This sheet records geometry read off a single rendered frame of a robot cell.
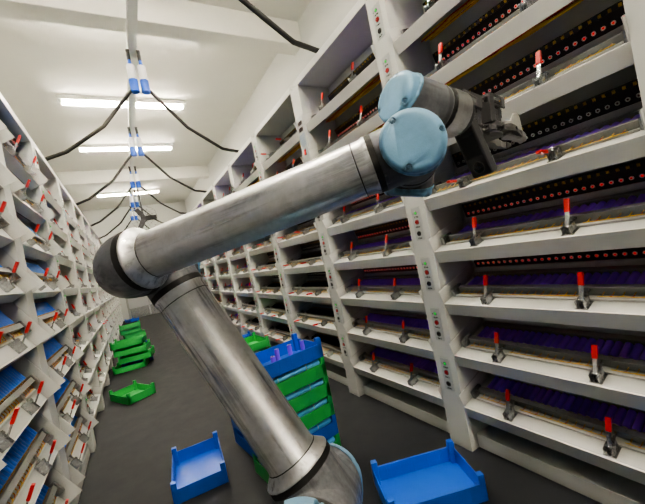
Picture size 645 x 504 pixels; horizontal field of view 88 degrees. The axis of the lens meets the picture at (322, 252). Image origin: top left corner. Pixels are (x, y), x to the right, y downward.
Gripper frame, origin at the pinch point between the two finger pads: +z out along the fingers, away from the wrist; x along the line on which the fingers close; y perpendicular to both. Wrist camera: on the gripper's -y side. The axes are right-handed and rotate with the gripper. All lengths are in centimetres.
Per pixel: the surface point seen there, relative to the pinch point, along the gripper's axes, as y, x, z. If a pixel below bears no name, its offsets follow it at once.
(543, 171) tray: -3.6, 1.8, 15.2
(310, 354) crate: -59, 78, -14
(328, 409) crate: -82, 78, -6
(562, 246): -22.9, 0.9, 19.5
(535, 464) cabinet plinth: -89, 22, 37
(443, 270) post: -27, 42, 23
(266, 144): 70, 182, 6
